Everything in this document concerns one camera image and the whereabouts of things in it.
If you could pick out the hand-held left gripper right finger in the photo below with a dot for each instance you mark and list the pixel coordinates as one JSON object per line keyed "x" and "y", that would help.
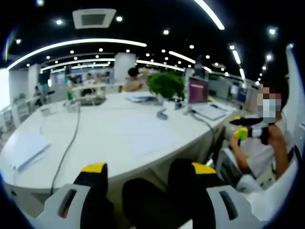
{"x": 214, "y": 205}

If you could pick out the blue screen monitor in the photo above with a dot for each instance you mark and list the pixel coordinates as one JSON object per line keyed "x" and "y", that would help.
{"x": 241, "y": 95}

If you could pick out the green potted plant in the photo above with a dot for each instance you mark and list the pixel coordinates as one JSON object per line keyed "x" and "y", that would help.
{"x": 166, "y": 83}

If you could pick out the white ceiling air vent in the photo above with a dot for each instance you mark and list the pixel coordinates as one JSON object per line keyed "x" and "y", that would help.
{"x": 94, "y": 19}

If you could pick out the green bottle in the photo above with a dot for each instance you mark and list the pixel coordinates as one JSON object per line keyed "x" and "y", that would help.
{"x": 70, "y": 95}

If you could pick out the curved ceiling light strip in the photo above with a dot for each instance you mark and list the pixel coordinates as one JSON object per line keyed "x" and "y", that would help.
{"x": 133, "y": 43}
{"x": 214, "y": 19}

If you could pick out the white closed laptop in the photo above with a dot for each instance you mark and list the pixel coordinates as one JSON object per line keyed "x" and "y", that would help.
{"x": 209, "y": 112}

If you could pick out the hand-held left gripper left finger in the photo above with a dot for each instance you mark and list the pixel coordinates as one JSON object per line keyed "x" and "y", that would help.
{"x": 71, "y": 205}

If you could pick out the white paper stack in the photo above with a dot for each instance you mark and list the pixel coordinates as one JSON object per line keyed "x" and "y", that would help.
{"x": 28, "y": 148}

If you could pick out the clear plastic holder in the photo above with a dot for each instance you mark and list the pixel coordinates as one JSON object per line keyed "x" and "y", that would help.
{"x": 71, "y": 106}

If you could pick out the person in white shirt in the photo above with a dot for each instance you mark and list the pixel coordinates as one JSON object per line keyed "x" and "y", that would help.
{"x": 274, "y": 198}

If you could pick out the person's black trousers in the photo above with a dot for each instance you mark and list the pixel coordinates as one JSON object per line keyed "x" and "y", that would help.
{"x": 143, "y": 202}

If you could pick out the stack of blue white booklets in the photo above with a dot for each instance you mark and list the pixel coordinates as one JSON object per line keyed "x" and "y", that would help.
{"x": 143, "y": 99}

